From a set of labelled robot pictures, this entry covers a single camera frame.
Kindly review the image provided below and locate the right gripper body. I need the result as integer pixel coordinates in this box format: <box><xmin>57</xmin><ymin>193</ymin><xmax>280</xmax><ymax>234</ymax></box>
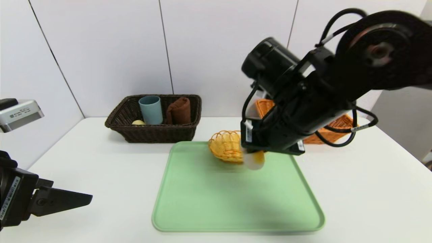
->
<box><xmin>240</xmin><ymin>105</ymin><xmax>306</xmax><ymax>156</ymax></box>

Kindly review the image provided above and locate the round orange-topped toy bun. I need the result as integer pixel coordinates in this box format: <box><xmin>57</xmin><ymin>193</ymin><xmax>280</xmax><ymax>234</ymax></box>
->
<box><xmin>243</xmin><ymin>150</ymin><xmax>266</xmax><ymax>170</ymax></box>

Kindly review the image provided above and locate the brown towel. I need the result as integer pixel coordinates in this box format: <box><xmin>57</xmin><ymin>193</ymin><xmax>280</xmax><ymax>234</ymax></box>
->
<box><xmin>165</xmin><ymin>97</ymin><xmax>191</xmax><ymax>125</ymax></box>

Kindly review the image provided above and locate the blue-grey plastic cup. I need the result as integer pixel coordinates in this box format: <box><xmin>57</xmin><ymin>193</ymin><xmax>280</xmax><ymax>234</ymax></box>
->
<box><xmin>139</xmin><ymin>96</ymin><xmax>163</xmax><ymax>125</ymax></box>

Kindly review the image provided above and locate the small round yellow basket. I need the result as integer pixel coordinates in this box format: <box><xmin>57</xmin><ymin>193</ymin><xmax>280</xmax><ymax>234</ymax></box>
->
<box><xmin>208</xmin><ymin>130</ymin><xmax>245</xmax><ymax>164</ymax></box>

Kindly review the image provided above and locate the orange rectangular wicker basket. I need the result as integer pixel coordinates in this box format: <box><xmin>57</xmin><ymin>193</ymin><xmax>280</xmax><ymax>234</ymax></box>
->
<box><xmin>255</xmin><ymin>99</ymin><xmax>359</xmax><ymax>145</ymax></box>

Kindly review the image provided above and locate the dark brown wicker basket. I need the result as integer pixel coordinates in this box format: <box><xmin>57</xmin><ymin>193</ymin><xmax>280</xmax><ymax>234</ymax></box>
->
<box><xmin>105</xmin><ymin>94</ymin><xmax>202</xmax><ymax>143</ymax></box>

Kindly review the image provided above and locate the green plastic tray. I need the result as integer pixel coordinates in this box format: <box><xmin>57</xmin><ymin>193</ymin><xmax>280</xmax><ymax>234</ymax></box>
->
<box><xmin>152</xmin><ymin>141</ymin><xmax>326</xmax><ymax>233</ymax></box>

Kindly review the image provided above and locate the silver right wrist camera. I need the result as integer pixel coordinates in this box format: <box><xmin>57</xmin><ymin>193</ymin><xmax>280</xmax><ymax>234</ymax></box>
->
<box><xmin>246</xmin><ymin>102</ymin><xmax>263</xmax><ymax>120</ymax></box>

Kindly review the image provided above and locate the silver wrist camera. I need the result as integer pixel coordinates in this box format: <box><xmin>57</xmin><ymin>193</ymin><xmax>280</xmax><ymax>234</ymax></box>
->
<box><xmin>246</xmin><ymin>102</ymin><xmax>263</xmax><ymax>120</ymax></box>
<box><xmin>0</xmin><ymin>99</ymin><xmax>45</xmax><ymax>133</ymax></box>

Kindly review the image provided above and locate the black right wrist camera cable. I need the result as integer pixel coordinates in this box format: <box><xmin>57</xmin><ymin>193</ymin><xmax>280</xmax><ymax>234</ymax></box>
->
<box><xmin>242</xmin><ymin>84</ymin><xmax>260</xmax><ymax>123</ymax></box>

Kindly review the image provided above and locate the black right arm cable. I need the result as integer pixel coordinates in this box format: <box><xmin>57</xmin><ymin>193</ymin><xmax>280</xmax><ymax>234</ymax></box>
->
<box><xmin>316</xmin><ymin>106</ymin><xmax>379</xmax><ymax>148</ymax></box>

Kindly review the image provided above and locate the black right elbow cable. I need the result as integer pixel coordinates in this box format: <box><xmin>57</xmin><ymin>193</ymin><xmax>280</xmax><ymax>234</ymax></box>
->
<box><xmin>315</xmin><ymin>8</ymin><xmax>368</xmax><ymax>48</ymax></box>

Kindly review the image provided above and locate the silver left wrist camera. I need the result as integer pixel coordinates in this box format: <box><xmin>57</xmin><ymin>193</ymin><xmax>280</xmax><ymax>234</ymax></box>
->
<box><xmin>0</xmin><ymin>99</ymin><xmax>45</xmax><ymax>133</ymax></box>

